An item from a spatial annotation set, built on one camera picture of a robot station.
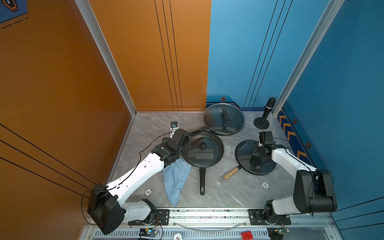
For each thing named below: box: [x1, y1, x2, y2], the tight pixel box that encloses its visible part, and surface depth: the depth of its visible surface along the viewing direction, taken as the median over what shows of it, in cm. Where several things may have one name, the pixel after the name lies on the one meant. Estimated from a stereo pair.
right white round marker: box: [261, 181, 270, 189], surface depth 85 cm
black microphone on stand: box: [254, 97, 276, 130], surface depth 101 cm
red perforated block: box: [241, 230, 254, 240], surface depth 69 cm
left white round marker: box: [144, 188, 153, 197], surface depth 83 cm
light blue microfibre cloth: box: [162, 158, 192, 206], surface depth 87 cm
